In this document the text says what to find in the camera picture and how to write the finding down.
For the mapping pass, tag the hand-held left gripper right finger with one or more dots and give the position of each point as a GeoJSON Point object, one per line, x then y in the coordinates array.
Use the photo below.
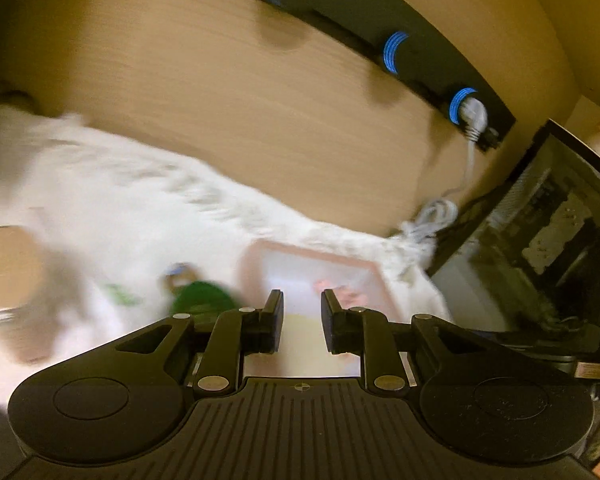
{"type": "Point", "coordinates": [327, 321]}

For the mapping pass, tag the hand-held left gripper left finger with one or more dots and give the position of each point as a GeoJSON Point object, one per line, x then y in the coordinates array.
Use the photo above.
{"type": "Point", "coordinates": [278, 321]}

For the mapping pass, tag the pink cloth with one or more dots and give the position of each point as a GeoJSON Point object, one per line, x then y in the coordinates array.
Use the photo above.
{"type": "Point", "coordinates": [347, 292]}

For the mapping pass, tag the green lid jar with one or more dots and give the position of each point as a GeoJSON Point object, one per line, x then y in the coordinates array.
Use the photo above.
{"type": "Point", "coordinates": [200, 300]}

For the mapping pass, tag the brown paper packet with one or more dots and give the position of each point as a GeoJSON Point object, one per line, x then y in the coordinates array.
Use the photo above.
{"type": "Point", "coordinates": [179, 274]}

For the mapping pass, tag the green tassel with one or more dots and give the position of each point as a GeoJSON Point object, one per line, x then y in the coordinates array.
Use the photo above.
{"type": "Point", "coordinates": [121, 295]}

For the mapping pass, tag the white fluffy blanket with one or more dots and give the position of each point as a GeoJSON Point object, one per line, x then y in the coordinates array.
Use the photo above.
{"type": "Point", "coordinates": [130, 200]}

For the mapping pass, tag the black computer case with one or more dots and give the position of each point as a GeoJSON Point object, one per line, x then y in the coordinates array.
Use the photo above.
{"type": "Point", "coordinates": [530, 220]}

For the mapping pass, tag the wooden headboard panel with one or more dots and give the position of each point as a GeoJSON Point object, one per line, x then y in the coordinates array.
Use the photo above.
{"type": "Point", "coordinates": [205, 85]}

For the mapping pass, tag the white plug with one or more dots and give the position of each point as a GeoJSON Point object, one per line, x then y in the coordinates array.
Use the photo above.
{"type": "Point", "coordinates": [472, 115]}

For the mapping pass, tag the tan round container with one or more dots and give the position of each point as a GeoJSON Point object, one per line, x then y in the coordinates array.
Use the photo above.
{"type": "Point", "coordinates": [7, 270]}

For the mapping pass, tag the black power strip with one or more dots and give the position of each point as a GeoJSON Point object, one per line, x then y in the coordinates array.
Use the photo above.
{"type": "Point", "coordinates": [430, 60]}

